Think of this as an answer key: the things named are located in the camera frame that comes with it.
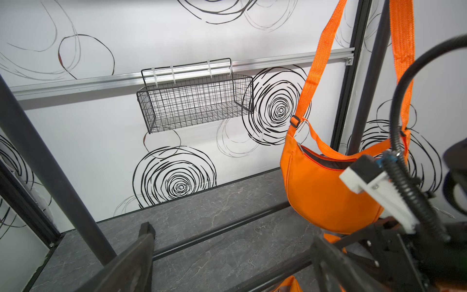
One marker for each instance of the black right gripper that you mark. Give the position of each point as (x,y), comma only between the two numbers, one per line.
(401,262)

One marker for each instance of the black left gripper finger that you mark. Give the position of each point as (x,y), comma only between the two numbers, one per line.
(131,271)

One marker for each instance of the orange crescent shoulder bag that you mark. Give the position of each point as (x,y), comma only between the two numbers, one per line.
(312,183)

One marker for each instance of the dark grey clothes rack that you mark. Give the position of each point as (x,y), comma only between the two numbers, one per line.
(30,145)

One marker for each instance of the black corner frame post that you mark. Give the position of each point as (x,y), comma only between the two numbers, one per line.
(18,198)

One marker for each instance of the right black frame post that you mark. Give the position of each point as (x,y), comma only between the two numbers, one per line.
(358,32)

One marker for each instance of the black wire basket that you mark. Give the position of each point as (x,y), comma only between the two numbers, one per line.
(189,102)

